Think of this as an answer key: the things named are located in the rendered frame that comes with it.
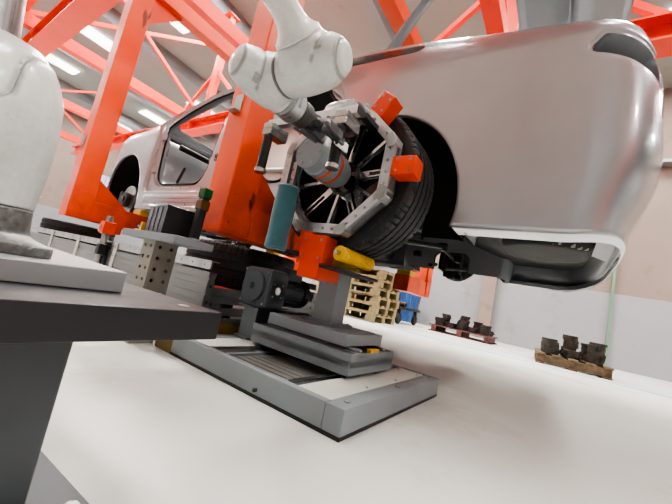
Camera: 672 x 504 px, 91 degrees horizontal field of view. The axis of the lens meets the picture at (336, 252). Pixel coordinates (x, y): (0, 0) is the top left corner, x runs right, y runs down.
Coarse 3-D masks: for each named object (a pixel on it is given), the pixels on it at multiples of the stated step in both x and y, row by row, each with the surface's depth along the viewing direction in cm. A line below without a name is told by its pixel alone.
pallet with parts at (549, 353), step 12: (564, 336) 495; (552, 348) 458; (564, 348) 489; (576, 348) 483; (588, 348) 445; (600, 348) 434; (540, 360) 460; (552, 360) 453; (564, 360) 447; (576, 360) 437; (588, 360) 440; (600, 360) 432; (588, 372) 432; (600, 372) 426; (612, 372) 421
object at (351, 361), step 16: (256, 336) 140; (272, 336) 135; (288, 336) 130; (304, 336) 133; (288, 352) 129; (304, 352) 125; (320, 352) 121; (336, 352) 117; (352, 352) 120; (368, 352) 126; (384, 352) 135; (336, 368) 116; (352, 368) 115; (368, 368) 125; (384, 368) 137
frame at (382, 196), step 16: (384, 128) 124; (400, 144) 123; (288, 160) 149; (384, 160) 121; (288, 176) 148; (384, 176) 120; (384, 192) 118; (368, 208) 120; (304, 224) 136; (320, 224) 131; (336, 224) 127; (352, 224) 123
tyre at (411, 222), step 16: (400, 128) 130; (416, 144) 127; (432, 176) 139; (400, 192) 124; (416, 192) 127; (432, 192) 139; (384, 208) 126; (400, 208) 123; (416, 208) 131; (368, 224) 129; (384, 224) 125; (400, 224) 129; (416, 224) 138; (352, 240) 131; (368, 240) 128; (384, 240) 132; (400, 240) 138; (368, 256) 143; (384, 256) 146
